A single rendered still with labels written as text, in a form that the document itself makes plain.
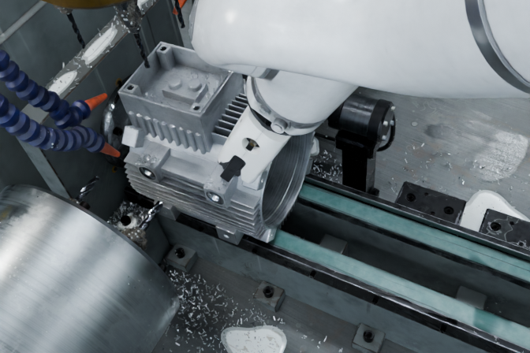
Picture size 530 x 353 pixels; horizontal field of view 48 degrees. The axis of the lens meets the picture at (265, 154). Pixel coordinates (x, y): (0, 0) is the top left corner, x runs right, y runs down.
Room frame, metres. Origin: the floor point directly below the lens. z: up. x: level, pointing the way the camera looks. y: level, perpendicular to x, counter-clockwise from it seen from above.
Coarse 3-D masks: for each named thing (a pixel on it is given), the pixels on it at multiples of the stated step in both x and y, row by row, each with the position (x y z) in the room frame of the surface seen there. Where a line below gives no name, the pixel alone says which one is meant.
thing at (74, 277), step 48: (0, 192) 0.43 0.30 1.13; (48, 192) 0.39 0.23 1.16; (0, 240) 0.34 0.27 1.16; (48, 240) 0.33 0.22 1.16; (96, 240) 0.34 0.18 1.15; (144, 240) 0.38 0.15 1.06; (0, 288) 0.29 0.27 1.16; (48, 288) 0.29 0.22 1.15; (96, 288) 0.29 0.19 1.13; (144, 288) 0.30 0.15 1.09; (0, 336) 0.24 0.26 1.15; (48, 336) 0.25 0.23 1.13; (96, 336) 0.25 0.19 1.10; (144, 336) 0.27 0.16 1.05
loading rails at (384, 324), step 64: (128, 192) 0.56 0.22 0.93; (320, 192) 0.51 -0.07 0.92; (192, 256) 0.49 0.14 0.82; (256, 256) 0.43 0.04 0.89; (320, 256) 0.40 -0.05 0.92; (384, 256) 0.42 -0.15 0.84; (448, 256) 0.37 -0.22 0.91; (512, 256) 0.35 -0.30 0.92; (384, 320) 0.32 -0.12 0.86; (448, 320) 0.28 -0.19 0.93; (512, 320) 0.31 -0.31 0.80
